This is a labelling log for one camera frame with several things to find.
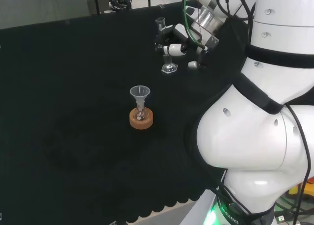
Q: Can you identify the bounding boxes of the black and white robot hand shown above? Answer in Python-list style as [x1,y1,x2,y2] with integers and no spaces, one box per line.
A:
[154,23,212,72]

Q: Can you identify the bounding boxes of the black base cable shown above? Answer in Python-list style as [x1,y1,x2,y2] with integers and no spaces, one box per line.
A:
[285,103,313,222]

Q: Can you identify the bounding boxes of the round-bottom glass flask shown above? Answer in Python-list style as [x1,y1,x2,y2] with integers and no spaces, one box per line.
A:
[134,103,147,121]

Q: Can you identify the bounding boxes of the yellow stop button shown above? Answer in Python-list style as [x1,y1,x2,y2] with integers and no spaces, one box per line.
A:
[288,175,314,198]

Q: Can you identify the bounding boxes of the brown cork ring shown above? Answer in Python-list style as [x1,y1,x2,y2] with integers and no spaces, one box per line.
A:
[129,107,155,130]

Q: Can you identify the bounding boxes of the pale board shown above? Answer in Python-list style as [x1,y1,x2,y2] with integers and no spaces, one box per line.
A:
[0,0,89,29]

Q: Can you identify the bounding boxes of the black cable bundle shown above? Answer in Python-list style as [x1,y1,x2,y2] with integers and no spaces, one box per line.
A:
[109,0,132,12]

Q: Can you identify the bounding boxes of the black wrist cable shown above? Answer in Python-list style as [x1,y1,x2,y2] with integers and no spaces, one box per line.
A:
[215,0,257,47]

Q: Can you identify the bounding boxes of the black bench cloth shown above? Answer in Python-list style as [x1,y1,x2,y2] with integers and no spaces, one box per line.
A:
[0,0,249,223]

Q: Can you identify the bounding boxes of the grey metal cabinet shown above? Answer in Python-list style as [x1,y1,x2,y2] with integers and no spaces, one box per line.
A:
[84,0,102,15]

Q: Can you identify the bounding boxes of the clear glass graduated cylinder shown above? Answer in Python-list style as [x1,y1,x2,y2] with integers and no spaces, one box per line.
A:
[155,17,178,75]

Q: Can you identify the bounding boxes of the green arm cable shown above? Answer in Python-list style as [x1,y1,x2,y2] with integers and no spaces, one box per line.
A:
[182,0,206,49]

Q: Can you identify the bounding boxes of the clear plastic funnel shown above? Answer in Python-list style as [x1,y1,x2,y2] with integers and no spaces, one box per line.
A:
[130,85,151,108]

